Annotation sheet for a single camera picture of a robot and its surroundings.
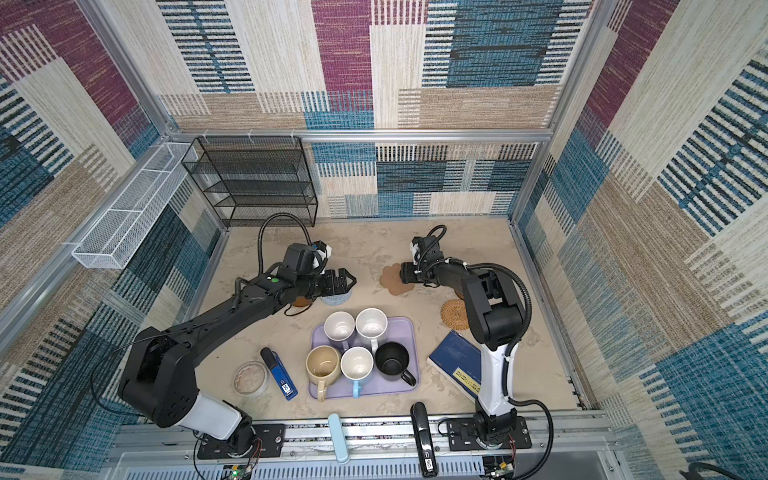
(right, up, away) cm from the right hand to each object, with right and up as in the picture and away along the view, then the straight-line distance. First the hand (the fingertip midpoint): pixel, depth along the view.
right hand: (409, 275), depth 103 cm
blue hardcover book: (+13, -23, -17) cm, 31 cm away
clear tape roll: (-45, -27, -19) cm, 56 cm away
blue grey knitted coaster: (-24, -8, -4) cm, 25 cm away
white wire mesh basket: (-72, +12, -31) cm, 79 cm away
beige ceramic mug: (-25, -24, -18) cm, 39 cm away
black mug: (-6, -23, -18) cm, 30 cm away
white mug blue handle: (-16, -23, -19) cm, 34 cm away
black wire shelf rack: (-54, +33, +6) cm, 64 cm away
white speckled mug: (-12, -14, -11) cm, 21 cm away
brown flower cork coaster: (-6, -2, -1) cm, 6 cm away
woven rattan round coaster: (+14, -12, -7) cm, 19 cm away
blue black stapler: (-36, -24, -21) cm, 48 cm away
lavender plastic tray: (-3, -16, -11) cm, 19 cm away
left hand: (-19, +1, -17) cm, 25 cm away
